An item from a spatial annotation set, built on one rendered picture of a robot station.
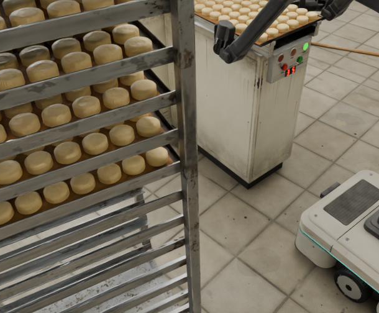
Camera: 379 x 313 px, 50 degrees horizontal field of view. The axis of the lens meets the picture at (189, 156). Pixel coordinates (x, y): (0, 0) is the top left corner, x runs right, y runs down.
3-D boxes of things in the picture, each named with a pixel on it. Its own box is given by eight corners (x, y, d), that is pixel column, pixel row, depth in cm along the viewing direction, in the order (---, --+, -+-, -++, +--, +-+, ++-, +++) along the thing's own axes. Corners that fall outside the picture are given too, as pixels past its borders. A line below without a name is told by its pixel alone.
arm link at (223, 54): (227, 63, 158) (242, 58, 163) (233, 36, 150) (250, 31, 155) (206, 49, 164) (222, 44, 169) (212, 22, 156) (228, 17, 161)
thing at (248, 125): (171, 135, 266) (160, -4, 206) (210, 114, 281) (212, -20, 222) (247, 195, 224) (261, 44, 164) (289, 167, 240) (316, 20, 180)
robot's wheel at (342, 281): (376, 278, 165) (367, 286, 162) (372, 303, 174) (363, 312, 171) (342, 256, 176) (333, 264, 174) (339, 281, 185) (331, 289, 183)
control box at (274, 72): (265, 81, 180) (268, 52, 171) (301, 63, 191) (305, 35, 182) (271, 84, 178) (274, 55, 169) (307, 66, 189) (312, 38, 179)
